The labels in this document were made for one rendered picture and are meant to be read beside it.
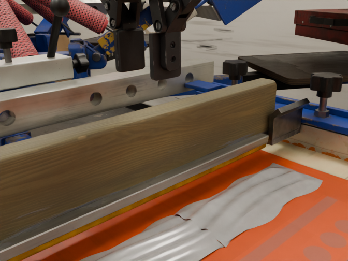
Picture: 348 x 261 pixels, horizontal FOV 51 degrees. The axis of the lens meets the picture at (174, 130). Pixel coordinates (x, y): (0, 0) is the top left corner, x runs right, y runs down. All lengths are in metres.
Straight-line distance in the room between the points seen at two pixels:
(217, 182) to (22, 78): 0.33
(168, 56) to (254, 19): 2.44
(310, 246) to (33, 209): 0.24
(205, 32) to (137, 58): 2.70
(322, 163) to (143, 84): 0.31
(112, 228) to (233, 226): 0.12
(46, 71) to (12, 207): 0.33
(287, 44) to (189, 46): 0.93
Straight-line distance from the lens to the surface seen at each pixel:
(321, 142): 0.55
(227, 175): 0.47
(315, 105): 0.59
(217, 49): 2.98
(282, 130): 0.52
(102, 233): 0.37
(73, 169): 0.32
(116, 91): 0.61
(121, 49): 0.36
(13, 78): 0.59
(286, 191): 0.43
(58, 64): 0.61
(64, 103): 0.57
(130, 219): 0.39
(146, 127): 0.35
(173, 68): 0.32
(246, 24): 2.79
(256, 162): 0.51
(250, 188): 0.42
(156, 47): 0.32
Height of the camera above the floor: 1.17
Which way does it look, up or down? 20 degrees down
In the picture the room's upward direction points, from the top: 1 degrees counter-clockwise
